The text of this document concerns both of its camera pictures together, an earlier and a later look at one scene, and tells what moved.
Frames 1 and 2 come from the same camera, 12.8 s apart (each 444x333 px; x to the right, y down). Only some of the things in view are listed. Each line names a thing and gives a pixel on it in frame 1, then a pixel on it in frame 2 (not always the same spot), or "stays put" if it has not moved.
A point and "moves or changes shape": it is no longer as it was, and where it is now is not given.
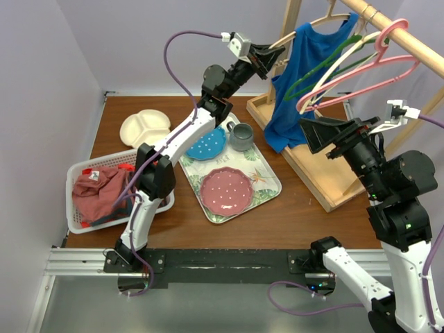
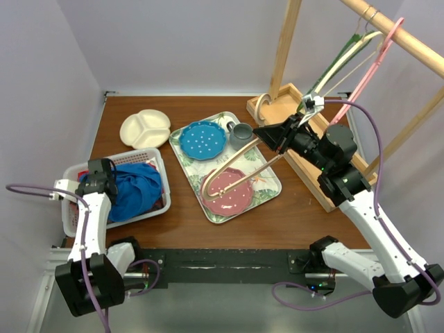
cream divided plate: (147, 125) stays put
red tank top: (128, 167) moves or changes shape
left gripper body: (257, 65) → (116, 187)
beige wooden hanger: (329, 15) → (257, 122)
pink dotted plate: (226, 191) stays put
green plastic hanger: (292, 94) → (329, 74)
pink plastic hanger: (379, 46) moves or changes shape
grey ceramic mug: (241, 136) stays put
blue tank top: (312, 60) → (139, 189)
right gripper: (318, 132) → (279, 136)
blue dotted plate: (208, 146) stays put
